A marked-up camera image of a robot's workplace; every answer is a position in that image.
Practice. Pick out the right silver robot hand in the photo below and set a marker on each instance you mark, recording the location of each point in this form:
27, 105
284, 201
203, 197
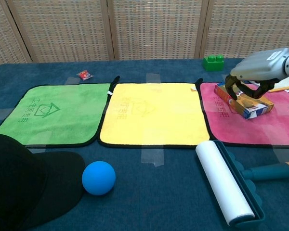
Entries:
260, 65

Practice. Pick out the yellow printed cardboard box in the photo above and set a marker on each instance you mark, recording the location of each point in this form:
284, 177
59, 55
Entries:
253, 106

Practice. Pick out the pink cloth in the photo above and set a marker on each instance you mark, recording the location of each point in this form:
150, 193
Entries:
245, 127

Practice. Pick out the yellow cloth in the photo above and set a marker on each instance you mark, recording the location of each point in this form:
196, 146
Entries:
156, 113

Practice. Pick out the green cloth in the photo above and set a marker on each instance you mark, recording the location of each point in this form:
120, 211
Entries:
55, 113

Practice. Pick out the white paper booklet stack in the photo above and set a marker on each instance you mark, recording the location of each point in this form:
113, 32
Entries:
287, 85

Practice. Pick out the green toy building block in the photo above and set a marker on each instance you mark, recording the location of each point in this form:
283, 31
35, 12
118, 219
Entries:
213, 63

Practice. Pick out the woven folding screen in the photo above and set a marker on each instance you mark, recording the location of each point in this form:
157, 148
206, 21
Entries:
144, 29

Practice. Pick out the teal lint roller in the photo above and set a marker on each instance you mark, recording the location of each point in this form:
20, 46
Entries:
231, 183

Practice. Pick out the small red wrapped candy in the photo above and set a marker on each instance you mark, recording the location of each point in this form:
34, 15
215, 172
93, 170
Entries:
84, 75

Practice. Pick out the blue rubber ball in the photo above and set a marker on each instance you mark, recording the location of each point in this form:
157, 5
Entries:
98, 178

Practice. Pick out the black baseball cap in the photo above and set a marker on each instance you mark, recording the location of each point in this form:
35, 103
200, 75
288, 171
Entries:
21, 183

